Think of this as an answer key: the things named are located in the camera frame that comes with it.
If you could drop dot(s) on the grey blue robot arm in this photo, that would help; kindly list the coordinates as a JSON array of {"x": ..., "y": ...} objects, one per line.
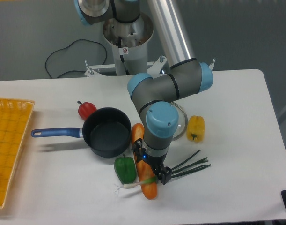
[{"x": 152, "y": 97}]

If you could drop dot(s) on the yellow bell pepper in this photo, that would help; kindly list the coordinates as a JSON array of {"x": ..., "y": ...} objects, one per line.
[{"x": 195, "y": 129}]

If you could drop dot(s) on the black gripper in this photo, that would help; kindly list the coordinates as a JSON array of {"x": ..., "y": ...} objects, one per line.
[{"x": 155, "y": 158}]

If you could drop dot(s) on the green bell pepper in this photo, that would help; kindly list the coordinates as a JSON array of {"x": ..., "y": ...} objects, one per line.
[{"x": 125, "y": 169}]

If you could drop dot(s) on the glass pot lid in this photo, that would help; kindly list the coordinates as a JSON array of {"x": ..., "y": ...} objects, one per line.
[{"x": 182, "y": 122}]

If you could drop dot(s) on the white metal base frame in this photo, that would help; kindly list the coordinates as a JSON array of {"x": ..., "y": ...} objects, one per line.
[{"x": 154, "y": 68}]

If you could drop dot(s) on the red bell pepper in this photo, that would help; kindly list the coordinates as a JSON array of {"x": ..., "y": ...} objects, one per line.
[{"x": 86, "y": 109}]

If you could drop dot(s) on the black saucepan blue handle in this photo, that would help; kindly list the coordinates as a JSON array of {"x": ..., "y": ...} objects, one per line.
[{"x": 107, "y": 132}]

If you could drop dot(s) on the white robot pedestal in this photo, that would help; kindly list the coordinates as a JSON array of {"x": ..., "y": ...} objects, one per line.
[{"x": 129, "y": 44}]

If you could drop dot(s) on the yellow woven basket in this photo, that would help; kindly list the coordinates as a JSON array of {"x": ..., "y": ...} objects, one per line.
[{"x": 15, "y": 115}]

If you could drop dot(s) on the green onion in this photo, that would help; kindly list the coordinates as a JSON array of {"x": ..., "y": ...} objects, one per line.
[{"x": 178, "y": 171}]

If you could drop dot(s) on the orange baguette bread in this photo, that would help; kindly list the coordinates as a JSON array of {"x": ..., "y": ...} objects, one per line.
[{"x": 144, "y": 170}]

